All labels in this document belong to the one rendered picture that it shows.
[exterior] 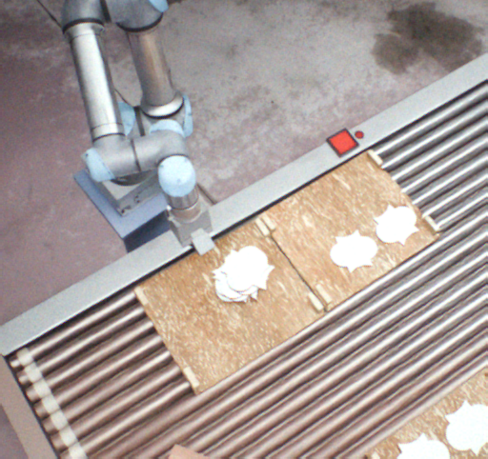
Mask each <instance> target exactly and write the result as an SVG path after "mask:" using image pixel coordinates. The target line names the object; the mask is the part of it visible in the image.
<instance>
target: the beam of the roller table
mask: <svg viewBox="0 0 488 459"><path fill-rule="evenodd" d="M487 83H488V52H487V53H485V54H484V55H481V56H480V57H478V58H477V59H475V60H473V61H471V62H469V63H467V64H465V65H463V66H461V68H460V69H458V70H455V71H452V72H451V73H449V74H447V75H445V76H444V77H442V78H439V79H438V80H436V81H435V83H433V84H431V85H429V86H428V87H425V88H423V89H421V90H419V91H417V92H415V93H412V94H410V95H409V97H407V98H405V99H403V100H402V101H399V102H397V103H395V104H393V105H392V106H391V107H389V108H386V109H385V110H384V111H382V112H380V113H378V114H377V115H375V116H372V117H370V118H369V119H367V120H365V121H363V122H360V123H359V125H357V126H355V127H353V128H352V129H350V130H348V131H349V132H350V133H351V134H352V135H353V136H354V138H355V132H356V131H357V130H360V131H363V132H364V134H365V135H364V138H363V139H356V138H355V139H356V140H357V142H358V143H359V148H357V149H356V150H355V151H353V152H351V153H349V154H347V155H345V156H343V157H341V158H339V157H338V156H337V154H336V153H334V152H333V149H332V148H331V147H330V146H329V145H328V143H325V144H322V145H320V146H319V147H317V148H315V149H314V150H312V151H310V152H308V153H306V154H304V155H303V156H301V157H299V158H296V159H295V160H294V161H292V162H290V164H288V165H287V166H284V167H282V168H280V169H278V170H276V171H273V172H271V173H270V174H268V176H266V177H264V178H262V179H260V180H258V181H256V182H254V183H253V184H251V185H249V186H247V187H245V189H244V190H241V191H239V192H238V193H235V194H233V195H231V196H229V197H228V198H226V199H224V200H221V202H220V203H218V204H216V205H214V206H212V207H211V208H208V211H209V215H210V220H212V224H213V232H210V233H208V234H209V236H210V237H212V240H213V241H214V240H215V238H217V237H219V236H221V235H222V234H225V233H227V232H229V231H230V230H233V229H234V228H237V227H239V225H241V224H242V223H244V222H246V221H248V220H250V219H252V218H254V217H256V216H257V215H258V214H260V212H262V211H264V210H267V209H268V208H270V207H272V206H275V205H276V204H278V203H280V202H281V200H283V199H285V198H288V197H289V196H291V195H293V194H295V193H296V192H298V191H301V190H303V188H305V187H307V186H308V185H310V184H312V183H314V182H315V181H317V180H319V179H320V178H322V177H325V176H326V174H328V173H330V172H331V171H333V170H336V169H338V168H340V167H341V166H343V165H345V164H346V162H349V161H351V160H353V159H354V158H356V157H358V156H359V155H360V154H363V153H364V152H366V151H368V150H370V149H372V148H375V147H376V146H378V145H380V144H381V143H383V142H385V141H388V140H389V139H391V138H393V137H395V135H396V134H398V133H401V132H403V131H404V130H407V129H408V128H410V127H411V126H414V125H415V124H417V122H419V121H421V120H422V119H424V118H427V117H429V116H430V115H432V114H434V113H435V112H437V111H439V110H442V108H444V107H446V106H448V105H449V104H451V103H454V102H455V101H457V100H458V99H460V98H461V97H463V96H465V95H468V94H469V92H471V91H473V90H475V89H477V88H479V87H481V86H483V85H485V84H487ZM194 251H195V248H194V247H190V246H187V247H186V248H182V246H181V245H180V244H179V242H178V241H177V238H176V237H175V235H174V234H173V232H171V231H170V230H169V231H167V232H165V233H163V234H162V235H160V236H157V237H155V238H154V240H152V241H151V242H149V243H147V244H145V245H143V246H141V247H139V248H138V249H135V250H132V252H130V253H129V254H127V255H125V256H123V257H122V258H120V259H117V260H115V261H113V262H112V263H110V264H109V265H108V266H106V267H105V268H103V269H100V270H98V271H97V272H95V273H93V274H90V275H89V276H87V277H85V279H83V280H81V281H80V282H78V283H75V284H73V285H72V286H70V287H68V288H66V289H64V290H61V291H59V293H57V294H56V295H54V296H53V297H51V298H49V299H48V300H45V301H43V302H41V303H40V304H38V305H36V306H34V308H32V309H29V310H27V311H25V312H24V313H22V314H20V315H18V316H15V317H14V318H12V319H10V320H9V322H8V323H6V324H4V325H2V326H0V353H2V354H3V355H4V356H5V357H6V358H7V359H8V360H9V358H11V357H12V356H13V355H16V354H17V352H18V351H20V350H22V349H24V347H26V348H27V347H30V346H31V345H33V344H35V343H37V342H38V341H40V340H42V339H43V338H45V337H48V336H50V335H51V334H52V333H53V332H55V331H57V330H58V329H62V328H63V327H65V326H66V325H68V324H69V323H71V322H73V321H76V320H77V318H79V317H81V316H83V315H84V314H86V313H88V312H89V311H92V310H94V309H96V308H98V307H100V306H102V304H103V303H106V302H108V301H110V300H111V299H113V298H114V297H115V296H117V295H120V294H122V293H123V292H125V291H127V289H129V288H131V287H134V286H135V285H137V284H139V283H141V282H142V281H144V280H147V279H149V278H150V276H152V275H154V274H156V273H157V272H159V271H161V270H163V269H165V268H167V267H168V266H170V265H171V264H173V263H175V262H176V261H178V260H180V259H182V258H183V257H186V256H188V255H189V254H191V253H193V252H194Z"/></svg>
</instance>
